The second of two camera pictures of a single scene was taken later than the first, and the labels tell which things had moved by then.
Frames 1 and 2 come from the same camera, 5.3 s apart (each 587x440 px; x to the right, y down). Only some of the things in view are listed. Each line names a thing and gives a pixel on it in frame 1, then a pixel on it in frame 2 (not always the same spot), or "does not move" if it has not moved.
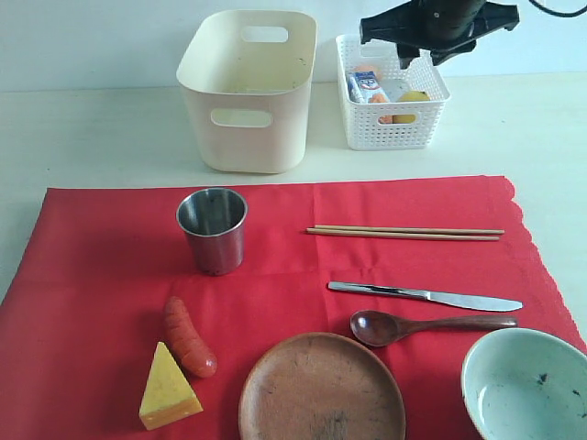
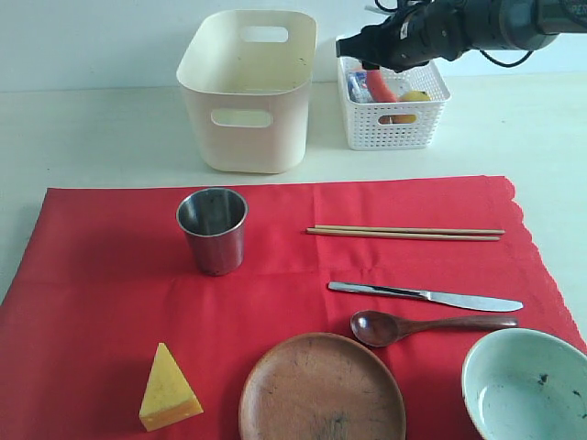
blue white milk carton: x=361 y=85 does not move
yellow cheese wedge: x=169 y=397 does not move
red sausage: x=184 y=340 → x=379 y=93
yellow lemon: x=413 y=95 does not move
